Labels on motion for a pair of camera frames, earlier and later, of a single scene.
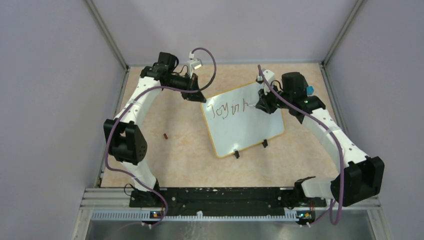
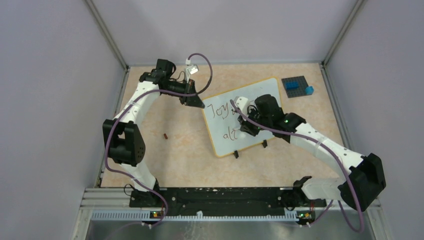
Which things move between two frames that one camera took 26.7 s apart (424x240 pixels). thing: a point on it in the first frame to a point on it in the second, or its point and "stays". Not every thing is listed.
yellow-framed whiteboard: [233, 124] stays
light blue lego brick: [310, 90] stays
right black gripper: [263, 102] to [245, 126]
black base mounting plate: [225, 200] stays
